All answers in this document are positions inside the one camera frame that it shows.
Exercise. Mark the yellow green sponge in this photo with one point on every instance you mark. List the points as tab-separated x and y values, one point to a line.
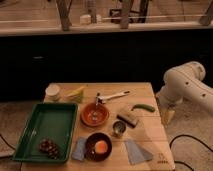
76	95

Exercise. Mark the pine cone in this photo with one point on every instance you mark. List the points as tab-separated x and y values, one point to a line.
49	147

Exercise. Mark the white paper cup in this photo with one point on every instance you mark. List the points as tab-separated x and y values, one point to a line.
53	92

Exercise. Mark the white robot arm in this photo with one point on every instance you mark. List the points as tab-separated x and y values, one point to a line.
184	82

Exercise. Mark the orange bowl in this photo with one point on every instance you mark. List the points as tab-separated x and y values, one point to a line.
102	115

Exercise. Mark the green plastic tray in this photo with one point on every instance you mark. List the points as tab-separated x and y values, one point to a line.
53	121

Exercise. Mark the dark brown bowl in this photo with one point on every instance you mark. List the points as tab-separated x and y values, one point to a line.
90	147

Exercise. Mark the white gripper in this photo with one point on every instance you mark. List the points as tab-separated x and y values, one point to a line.
167	114

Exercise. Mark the blue cloth right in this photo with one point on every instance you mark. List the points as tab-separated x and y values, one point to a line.
137	154

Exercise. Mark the orange egg-like ball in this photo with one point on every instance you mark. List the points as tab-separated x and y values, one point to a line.
101	147

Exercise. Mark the small metal cup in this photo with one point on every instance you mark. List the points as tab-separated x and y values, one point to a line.
119	128

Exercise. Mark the wooden brush block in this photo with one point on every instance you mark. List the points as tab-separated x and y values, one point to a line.
127	117

